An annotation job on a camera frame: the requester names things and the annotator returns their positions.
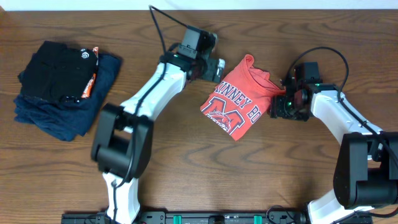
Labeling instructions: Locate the red orange t-shirt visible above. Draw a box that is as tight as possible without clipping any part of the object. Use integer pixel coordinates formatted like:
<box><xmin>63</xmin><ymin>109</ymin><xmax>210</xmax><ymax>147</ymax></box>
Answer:
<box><xmin>200</xmin><ymin>54</ymin><xmax>285</xmax><ymax>141</ymax></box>

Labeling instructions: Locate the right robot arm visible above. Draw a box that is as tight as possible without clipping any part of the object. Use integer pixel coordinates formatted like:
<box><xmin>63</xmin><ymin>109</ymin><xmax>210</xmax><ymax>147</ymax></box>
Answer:
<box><xmin>270</xmin><ymin>83</ymin><xmax>397</xmax><ymax>223</ymax></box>

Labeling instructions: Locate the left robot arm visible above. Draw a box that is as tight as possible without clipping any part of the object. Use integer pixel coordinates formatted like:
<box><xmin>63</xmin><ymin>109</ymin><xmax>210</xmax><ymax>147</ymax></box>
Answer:
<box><xmin>91</xmin><ymin>52</ymin><xmax>225</xmax><ymax>223</ymax></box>

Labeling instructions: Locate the folded black shirt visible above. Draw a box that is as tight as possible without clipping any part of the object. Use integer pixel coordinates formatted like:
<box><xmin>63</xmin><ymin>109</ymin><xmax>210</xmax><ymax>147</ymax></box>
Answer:
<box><xmin>19</xmin><ymin>41</ymin><xmax>99</xmax><ymax>102</ymax></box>

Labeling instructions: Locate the folded navy blue garment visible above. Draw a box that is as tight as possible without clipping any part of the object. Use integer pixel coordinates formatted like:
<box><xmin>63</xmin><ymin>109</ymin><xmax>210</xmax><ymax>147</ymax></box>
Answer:
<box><xmin>14</xmin><ymin>54</ymin><xmax>122</xmax><ymax>141</ymax></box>

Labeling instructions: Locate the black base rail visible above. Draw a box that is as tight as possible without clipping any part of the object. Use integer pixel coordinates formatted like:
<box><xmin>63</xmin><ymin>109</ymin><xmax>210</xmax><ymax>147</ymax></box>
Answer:
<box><xmin>61</xmin><ymin>211</ymin><xmax>374</xmax><ymax>224</ymax></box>

